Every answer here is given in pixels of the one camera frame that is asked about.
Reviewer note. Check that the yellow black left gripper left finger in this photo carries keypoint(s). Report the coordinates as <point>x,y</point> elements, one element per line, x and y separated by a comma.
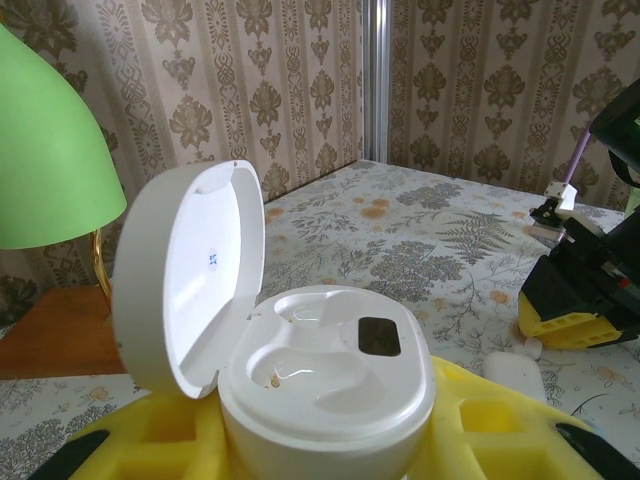
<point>210,450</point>

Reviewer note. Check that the gold glass rack stand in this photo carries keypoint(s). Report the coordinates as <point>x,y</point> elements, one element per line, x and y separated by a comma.
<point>60,330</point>

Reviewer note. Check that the white earbud case with display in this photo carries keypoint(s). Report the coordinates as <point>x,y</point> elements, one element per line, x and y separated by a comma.
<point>325,400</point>

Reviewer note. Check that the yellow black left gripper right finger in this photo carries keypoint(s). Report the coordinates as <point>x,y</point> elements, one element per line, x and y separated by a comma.
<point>525,450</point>

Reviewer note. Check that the white earbud charging case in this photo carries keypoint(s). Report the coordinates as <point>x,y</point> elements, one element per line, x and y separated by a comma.
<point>510,372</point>

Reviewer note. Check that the aluminium corner post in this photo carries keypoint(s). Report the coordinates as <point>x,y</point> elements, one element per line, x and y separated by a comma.
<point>377,75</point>

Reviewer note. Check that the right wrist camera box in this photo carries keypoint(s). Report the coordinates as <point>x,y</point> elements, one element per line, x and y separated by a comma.
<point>562,197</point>

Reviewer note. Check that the green plastic wine glass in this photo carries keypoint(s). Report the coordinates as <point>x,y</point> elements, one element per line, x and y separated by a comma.
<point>50,150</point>

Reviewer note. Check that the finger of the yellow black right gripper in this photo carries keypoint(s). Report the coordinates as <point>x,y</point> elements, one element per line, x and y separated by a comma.
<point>565,300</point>

